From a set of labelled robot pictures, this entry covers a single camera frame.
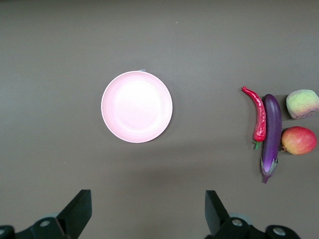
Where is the pink round plate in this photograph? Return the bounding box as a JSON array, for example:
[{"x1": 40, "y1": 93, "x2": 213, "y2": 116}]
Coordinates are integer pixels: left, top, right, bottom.
[{"x1": 101, "y1": 70, "x2": 173, "y2": 144}]

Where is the brown table cover cloth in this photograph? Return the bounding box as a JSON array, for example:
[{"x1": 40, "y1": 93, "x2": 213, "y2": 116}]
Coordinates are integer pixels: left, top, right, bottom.
[{"x1": 0, "y1": 0, "x2": 319, "y2": 239}]

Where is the red yellow apple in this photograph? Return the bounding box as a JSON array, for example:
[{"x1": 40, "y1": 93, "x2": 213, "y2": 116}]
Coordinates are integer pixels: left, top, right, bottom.
[{"x1": 281, "y1": 125, "x2": 318, "y2": 156}]

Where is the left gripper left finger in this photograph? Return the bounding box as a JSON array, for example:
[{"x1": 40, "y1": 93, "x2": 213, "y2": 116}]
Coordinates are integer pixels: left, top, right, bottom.
[{"x1": 0, "y1": 189, "x2": 93, "y2": 239}]

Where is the purple eggplant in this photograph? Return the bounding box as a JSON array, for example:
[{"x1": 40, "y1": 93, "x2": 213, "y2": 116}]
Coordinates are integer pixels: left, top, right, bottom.
[{"x1": 260, "y1": 94, "x2": 283, "y2": 184}]

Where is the red chili pepper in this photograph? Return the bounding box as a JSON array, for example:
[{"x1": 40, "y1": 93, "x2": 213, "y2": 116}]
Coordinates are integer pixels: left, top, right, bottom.
[{"x1": 241, "y1": 86, "x2": 267, "y2": 150}]

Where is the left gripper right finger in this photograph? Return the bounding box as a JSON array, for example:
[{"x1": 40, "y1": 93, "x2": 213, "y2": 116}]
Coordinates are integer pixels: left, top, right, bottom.
[{"x1": 204, "y1": 190, "x2": 299, "y2": 239}]

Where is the green pink peach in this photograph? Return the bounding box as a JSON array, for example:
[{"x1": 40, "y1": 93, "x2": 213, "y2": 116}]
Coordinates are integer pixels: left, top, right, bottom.
[{"x1": 285, "y1": 89, "x2": 319, "y2": 120}]

